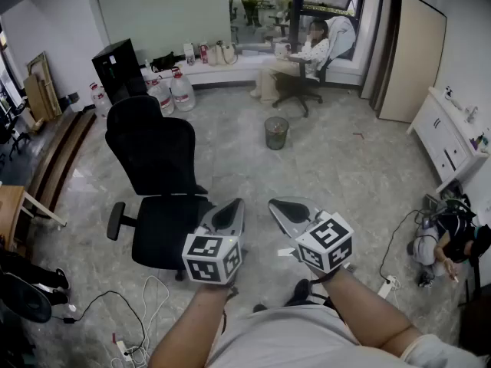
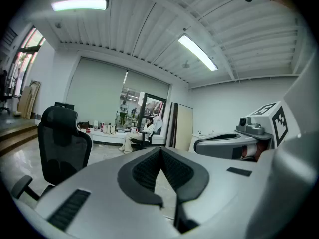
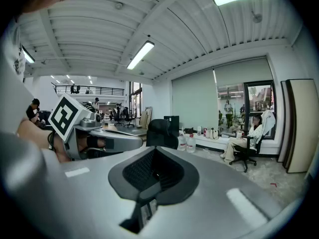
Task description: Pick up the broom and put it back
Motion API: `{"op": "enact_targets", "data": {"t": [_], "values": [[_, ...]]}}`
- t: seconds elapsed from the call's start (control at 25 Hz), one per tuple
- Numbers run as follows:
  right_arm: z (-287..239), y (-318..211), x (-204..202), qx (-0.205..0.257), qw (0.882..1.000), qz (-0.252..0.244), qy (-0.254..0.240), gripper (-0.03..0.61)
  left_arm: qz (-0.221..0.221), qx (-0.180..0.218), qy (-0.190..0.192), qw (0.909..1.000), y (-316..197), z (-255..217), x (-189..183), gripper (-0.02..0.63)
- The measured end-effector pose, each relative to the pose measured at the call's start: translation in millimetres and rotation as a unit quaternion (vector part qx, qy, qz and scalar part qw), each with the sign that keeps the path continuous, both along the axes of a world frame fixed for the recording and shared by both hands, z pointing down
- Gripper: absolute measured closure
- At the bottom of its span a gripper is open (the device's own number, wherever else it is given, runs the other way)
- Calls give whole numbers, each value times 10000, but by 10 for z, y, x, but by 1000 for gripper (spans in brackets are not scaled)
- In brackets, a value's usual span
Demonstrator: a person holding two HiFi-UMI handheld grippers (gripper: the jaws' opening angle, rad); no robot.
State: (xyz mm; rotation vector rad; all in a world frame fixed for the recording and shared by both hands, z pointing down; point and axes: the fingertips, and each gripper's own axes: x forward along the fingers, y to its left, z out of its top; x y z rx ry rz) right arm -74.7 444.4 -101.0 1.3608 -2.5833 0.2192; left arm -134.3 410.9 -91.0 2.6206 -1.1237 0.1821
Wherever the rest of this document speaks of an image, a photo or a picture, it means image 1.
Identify black chair with wheels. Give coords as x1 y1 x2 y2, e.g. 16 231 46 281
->
0 249 72 324

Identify black handbag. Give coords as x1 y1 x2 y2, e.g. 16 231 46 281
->
149 51 178 74

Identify beige tote bag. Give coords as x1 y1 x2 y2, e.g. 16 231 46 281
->
214 40 239 67

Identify white cabinet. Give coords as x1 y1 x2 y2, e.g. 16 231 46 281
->
406 86 490 193

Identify person's black shoe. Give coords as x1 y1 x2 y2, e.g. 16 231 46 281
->
284 278 312 307

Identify black floor cable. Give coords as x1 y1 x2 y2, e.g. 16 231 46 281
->
51 290 149 356

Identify white power strip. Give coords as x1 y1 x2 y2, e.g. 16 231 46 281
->
114 339 133 362
377 274 398 298

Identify black mesh office chair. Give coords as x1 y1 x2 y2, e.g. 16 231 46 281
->
105 95 216 282

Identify beige board panels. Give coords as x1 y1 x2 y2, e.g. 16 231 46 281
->
360 0 448 124

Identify person's right forearm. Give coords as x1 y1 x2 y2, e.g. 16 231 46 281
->
321 266 427 350

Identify large clear water bottle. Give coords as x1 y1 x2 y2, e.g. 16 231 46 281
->
170 67 197 113
147 75 176 117
89 82 113 119

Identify person's white shirt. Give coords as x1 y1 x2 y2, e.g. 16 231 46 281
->
206 304 491 368

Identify dark wooden planks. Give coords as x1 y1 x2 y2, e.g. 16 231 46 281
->
25 110 97 212

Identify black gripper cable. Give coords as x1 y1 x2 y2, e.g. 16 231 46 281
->
309 272 348 324

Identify person's left forearm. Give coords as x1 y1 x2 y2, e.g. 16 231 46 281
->
147 280 239 368

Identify grey jacket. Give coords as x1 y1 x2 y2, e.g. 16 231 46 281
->
325 15 358 60

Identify white cable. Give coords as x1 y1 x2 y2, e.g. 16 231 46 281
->
110 274 170 368

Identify stacked picture frames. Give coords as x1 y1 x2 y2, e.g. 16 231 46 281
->
22 51 63 123

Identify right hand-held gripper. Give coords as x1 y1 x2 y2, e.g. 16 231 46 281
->
267 196 354 274

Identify wooden table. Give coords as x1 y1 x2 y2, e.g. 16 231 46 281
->
0 185 68 252

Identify black tower cabinet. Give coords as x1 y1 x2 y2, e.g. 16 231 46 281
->
91 38 149 106

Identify wire mesh waste bin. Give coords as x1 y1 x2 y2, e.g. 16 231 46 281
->
263 116 290 151

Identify black power cable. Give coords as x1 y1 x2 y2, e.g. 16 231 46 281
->
378 208 430 283

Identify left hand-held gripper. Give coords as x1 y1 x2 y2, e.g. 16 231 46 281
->
181 197 246 285

